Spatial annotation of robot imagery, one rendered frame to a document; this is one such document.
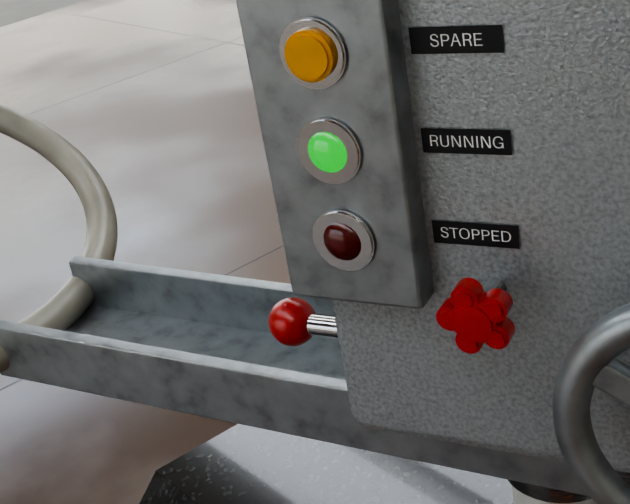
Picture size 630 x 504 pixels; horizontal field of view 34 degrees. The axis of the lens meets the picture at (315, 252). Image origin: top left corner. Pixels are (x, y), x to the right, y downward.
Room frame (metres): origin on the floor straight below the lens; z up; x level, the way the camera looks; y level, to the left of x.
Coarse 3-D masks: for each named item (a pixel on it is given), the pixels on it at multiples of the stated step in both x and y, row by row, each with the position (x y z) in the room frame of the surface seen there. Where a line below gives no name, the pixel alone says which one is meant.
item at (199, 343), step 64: (0, 320) 0.75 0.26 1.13; (128, 320) 0.79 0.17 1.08; (192, 320) 0.77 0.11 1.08; (256, 320) 0.74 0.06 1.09; (64, 384) 0.71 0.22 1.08; (128, 384) 0.67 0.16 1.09; (192, 384) 0.64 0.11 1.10; (256, 384) 0.61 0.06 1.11; (320, 384) 0.58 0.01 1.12; (384, 448) 0.56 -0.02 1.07; (448, 448) 0.54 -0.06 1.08
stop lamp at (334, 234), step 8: (336, 224) 0.48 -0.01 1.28; (344, 224) 0.48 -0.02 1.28; (328, 232) 0.49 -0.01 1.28; (336, 232) 0.48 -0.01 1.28; (344, 232) 0.48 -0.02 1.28; (352, 232) 0.48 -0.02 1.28; (328, 240) 0.48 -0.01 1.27; (336, 240) 0.48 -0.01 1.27; (344, 240) 0.48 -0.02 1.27; (352, 240) 0.48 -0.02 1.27; (328, 248) 0.49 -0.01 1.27; (336, 248) 0.48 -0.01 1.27; (344, 248) 0.48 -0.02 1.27; (352, 248) 0.48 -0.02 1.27; (360, 248) 0.48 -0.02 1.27; (336, 256) 0.48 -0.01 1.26; (344, 256) 0.48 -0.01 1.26; (352, 256) 0.48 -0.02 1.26
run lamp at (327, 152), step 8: (312, 136) 0.49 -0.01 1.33; (320, 136) 0.48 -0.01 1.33; (328, 136) 0.48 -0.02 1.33; (336, 136) 0.48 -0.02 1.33; (312, 144) 0.49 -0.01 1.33; (320, 144) 0.48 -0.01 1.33; (328, 144) 0.48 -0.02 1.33; (336, 144) 0.48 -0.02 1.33; (312, 152) 0.48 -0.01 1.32; (320, 152) 0.48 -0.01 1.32; (328, 152) 0.48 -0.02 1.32; (336, 152) 0.48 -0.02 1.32; (344, 152) 0.48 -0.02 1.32; (312, 160) 0.49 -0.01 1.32; (320, 160) 0.48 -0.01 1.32; (328, 160) 0.48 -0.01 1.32; (336, 160) 0.48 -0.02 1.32; (344, 160) 0.48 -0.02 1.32; (320, 168) 0.48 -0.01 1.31; (328, 168) 0.48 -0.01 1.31; (336, 168) 0.48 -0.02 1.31
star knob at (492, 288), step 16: (464, 288) 0.43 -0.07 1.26; (480, 288) 0.44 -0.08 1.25; (496, 288) 0.44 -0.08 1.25; (448, 304) 0.44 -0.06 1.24; (464, 304) 0.43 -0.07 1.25; (480, 304) 0.43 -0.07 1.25; (496, 304) 0.42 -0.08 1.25; (512, 304) 0.43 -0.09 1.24; (448, 320) 0.44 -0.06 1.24; (464, 320) 0.43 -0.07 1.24; (480, 320) 0.43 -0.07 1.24; (496, 320) 0.42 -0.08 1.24; (464, 336) 0.43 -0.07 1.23; (480, 336) 0.43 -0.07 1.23; (496, 336) 0.42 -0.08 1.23; (512, 336) 0.43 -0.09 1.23
